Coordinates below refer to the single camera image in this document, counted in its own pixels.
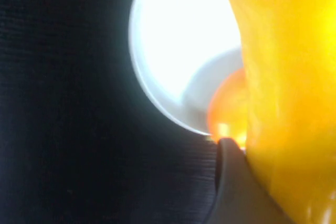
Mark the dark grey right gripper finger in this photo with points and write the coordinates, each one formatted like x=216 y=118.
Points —
x=236 y=187

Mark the yellow banana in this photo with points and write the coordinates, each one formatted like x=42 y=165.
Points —
x=288 y=77

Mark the orange mango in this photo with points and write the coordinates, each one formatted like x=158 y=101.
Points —
x=228 y=103

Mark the white round plate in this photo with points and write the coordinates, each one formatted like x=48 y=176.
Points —
x=178 y=37

